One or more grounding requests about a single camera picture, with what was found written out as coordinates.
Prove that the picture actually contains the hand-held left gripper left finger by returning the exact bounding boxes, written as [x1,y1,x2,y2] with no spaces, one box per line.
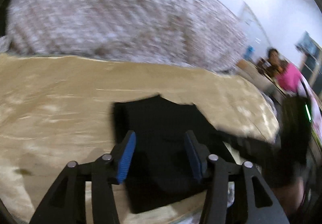
[30,130,136,224]

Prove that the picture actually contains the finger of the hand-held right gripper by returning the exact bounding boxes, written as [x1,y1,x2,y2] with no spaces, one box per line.
[224,132,281,166]

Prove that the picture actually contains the beige satin blanket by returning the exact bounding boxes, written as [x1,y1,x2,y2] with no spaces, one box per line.
[0,53,281,224]

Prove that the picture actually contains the low grey table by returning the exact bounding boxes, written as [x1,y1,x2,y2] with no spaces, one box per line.
[236,59,286,100]

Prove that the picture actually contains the blue bottle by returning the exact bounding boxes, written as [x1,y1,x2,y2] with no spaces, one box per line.
[245,45,255,60]

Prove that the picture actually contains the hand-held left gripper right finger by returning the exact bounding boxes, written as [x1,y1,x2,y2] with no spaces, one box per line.
[184,130,290,224]

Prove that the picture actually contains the quilted floral bedspread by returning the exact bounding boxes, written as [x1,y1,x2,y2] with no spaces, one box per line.
[0,0,248,74]

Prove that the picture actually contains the dark framed cabinet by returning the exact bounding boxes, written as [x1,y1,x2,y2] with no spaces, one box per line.
[295,31,322,85]

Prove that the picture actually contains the person's right forearm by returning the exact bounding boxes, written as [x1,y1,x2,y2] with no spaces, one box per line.
[273,179,310,217]

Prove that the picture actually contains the black pants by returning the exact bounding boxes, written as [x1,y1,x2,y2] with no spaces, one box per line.
[113,95,242,214]

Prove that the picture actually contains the white wall board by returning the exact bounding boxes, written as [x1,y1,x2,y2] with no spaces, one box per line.
[238,1,270,51]

